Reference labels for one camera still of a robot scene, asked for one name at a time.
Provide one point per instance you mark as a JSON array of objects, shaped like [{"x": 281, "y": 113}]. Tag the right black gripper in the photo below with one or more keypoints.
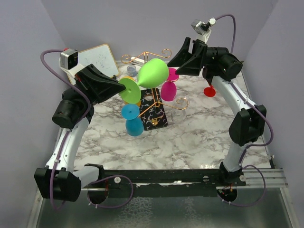
[{"x": 194, "y": 66}]

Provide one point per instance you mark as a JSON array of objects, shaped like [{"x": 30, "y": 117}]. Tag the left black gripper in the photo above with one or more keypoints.
[{"x": 98, "y": 86}]

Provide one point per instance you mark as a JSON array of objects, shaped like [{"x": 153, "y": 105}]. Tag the green wine glass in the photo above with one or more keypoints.
[{"x": 152, "y": 74}]

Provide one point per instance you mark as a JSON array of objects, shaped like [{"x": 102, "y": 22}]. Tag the red wine glass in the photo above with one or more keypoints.
[{"x": 209, "y": 91}]

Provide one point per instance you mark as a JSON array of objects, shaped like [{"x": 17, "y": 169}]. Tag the orange wine glass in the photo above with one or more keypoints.
[{"x": 132, "y": 93}]

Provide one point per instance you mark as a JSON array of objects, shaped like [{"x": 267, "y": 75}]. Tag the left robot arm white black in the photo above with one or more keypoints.
[{"x": 58, "y": 180}]

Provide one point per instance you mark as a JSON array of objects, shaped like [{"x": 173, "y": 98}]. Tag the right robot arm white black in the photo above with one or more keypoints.
[{"x": 219, "y": 67}]

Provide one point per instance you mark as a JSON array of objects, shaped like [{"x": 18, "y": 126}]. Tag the magenta wine glass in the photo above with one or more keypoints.
[{"x": 169, "y": 89}]

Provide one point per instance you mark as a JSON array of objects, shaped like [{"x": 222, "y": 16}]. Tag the clear wine glass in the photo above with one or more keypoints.
[{"x": 178, "y": 112}]

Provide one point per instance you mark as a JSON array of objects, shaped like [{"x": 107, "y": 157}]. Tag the blue wine glass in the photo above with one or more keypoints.
[{"x": 133, "y": 124}]

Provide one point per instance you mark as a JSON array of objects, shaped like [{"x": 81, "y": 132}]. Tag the gold framed whiteboard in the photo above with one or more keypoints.
[{"x": 100, "y": 56}]

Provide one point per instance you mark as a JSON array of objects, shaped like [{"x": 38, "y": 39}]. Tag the small clear plastic cup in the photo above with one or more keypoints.
[{"x": 132, "y": 71}]

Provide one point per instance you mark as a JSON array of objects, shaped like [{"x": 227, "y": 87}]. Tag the white whiteboard eraser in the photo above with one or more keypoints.
[{"x": 137, "y": 61}]

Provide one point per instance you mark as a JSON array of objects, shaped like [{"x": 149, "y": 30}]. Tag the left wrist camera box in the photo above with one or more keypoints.
[{"x": 69, "y": 62}]

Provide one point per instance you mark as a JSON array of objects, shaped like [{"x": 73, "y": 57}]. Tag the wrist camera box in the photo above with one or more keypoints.
[
  {"x": 69, "y": 62},
  {"x": 203, "y": 29}
]

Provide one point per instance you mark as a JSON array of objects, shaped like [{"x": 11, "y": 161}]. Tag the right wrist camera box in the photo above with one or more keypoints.
[{"x": 203, "y": 29}]

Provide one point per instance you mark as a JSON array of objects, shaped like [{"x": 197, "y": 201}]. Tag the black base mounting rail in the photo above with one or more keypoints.
[{"x": 164, "y": 183}]

